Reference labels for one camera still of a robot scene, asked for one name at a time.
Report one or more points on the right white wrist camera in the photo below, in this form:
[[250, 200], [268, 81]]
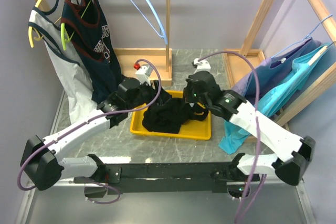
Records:
[[201, 65]]

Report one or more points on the light blue hanger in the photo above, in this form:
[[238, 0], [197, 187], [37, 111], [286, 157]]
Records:
[[151, 17]]

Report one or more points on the blue wire hanger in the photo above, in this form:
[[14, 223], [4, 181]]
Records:
[[309, 32]]

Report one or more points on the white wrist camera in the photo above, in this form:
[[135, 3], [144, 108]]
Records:
[[143, 73], [201, 65]]

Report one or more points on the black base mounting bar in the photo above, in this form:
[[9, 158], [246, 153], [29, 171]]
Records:
[[171, 177]]

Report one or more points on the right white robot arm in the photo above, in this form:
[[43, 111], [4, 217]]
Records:
[[292, 153]]

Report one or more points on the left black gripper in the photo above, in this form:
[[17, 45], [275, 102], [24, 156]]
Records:
[[164, 96]]

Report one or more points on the white tank top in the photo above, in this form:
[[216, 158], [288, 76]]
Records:
[[67, 64]]

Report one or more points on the green hanger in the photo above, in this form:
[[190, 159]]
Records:
[[72, 15]]

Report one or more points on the purple blue shirt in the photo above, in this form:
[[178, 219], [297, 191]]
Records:
[[272, 71]]

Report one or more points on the cyan shirt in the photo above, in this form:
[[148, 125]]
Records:
[[272, 101]]

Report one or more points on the navy jersey tank top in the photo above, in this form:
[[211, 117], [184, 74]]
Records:
[[93, 45]]

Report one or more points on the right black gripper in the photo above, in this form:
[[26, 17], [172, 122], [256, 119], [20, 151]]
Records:
[[188, 98]]

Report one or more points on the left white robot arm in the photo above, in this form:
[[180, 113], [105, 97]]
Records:
[[44, 160]]

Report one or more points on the left wooden clothes rack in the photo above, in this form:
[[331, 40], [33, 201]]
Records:
[[133, 61]]

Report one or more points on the yellow hanger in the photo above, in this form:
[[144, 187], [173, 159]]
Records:
[[33, 34]]

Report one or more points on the wooden hanger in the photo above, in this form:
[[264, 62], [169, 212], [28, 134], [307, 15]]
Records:
[[318, 54]]

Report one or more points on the wooden clothes rack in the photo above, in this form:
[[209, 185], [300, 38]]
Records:
[[294, 105], [133, 61]]

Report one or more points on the right wooden clothes rack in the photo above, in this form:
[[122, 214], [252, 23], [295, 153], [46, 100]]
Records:
[[294, 105]]

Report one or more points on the black tank top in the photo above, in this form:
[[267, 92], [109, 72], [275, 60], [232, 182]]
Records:
[[167, 118]]

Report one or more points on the yellow plastic tray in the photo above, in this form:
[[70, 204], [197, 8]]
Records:
[[196, 130]]

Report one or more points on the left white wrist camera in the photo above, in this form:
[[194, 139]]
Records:
[[143, 73]]

